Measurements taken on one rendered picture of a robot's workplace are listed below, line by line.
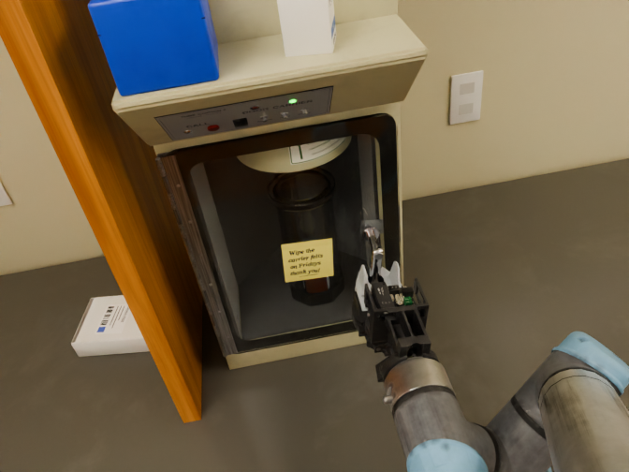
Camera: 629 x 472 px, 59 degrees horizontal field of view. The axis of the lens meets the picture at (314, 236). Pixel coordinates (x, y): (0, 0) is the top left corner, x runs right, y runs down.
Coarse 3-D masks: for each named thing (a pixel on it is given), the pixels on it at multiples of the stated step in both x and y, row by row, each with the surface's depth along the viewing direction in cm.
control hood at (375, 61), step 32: (352, 32) 61; (384, 32) 60; (224, 64) 59; (256, 64) 58; (288, 64) 57; (320, 64) 56; (352, 64) 56; (384, 64) 56; (416, 64) 57; (128, 96) 55; (160, 96) 55; (192, 96) 55; (224, 96) 56; (256, 96) 58; (352, 96) 64; (384, 96) 66; (160, 128) 62
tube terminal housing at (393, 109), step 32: (224, 0) 61; (256, 0) 61; (352, 0) 63; (384, 0) 63; (224, 32) 63; (256, 32) 64; (256, 128) 71; (288, 128) 72; (256, 352) 97; (288, 352) 98
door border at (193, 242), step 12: (168, 156) 70; (168, 168) 71; (168, 180) 72; (180, 180) 72; (168, 192) 73; (180, 192) 74; (180, 204) 75; (180, 216) 76; (192, 216) 76; (192, 228) 77; (192, 240) 79; (204, 252) 80; (204, 264) 82; (204, 276) 83; (216, 288) 85; (204, 300) 86; (216, 300) 86; (216, 312) 88; (216, 324) 90; (228, 324) 90; (216, 336) 91; (228, 336) 92; (228, 348) 94
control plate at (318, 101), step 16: (272, 96) 59; (288, 96) 60; (304, 96) 60; (320, 96) 61; (192, 112) 59; (208, 112) 60; (224, 112) 61; (240, 112) 61; (256, 112) 62; (272, 112) 64; (288, 112) 65; (320, 112) 67; (176, 128) 63; (192, 128) 64; (224, 128) 66; (240, 128) 67
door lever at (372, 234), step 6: (372, 228) 82; (366, 234) 82; (372, 234) 82; (378, 234) 83; (366, 240) 83; (372, 240) 81; (372, 246) 80; (378, 246) 79; (372, 252) 79; (378, 252) 79; (372, 258) 80; (378, 258) 79; (372, 264) 80; (378, 264) 80; (372, 270) 81; (378, 270) 81; (372, 276) 81; (378, 276) 82; (372, 282) 82
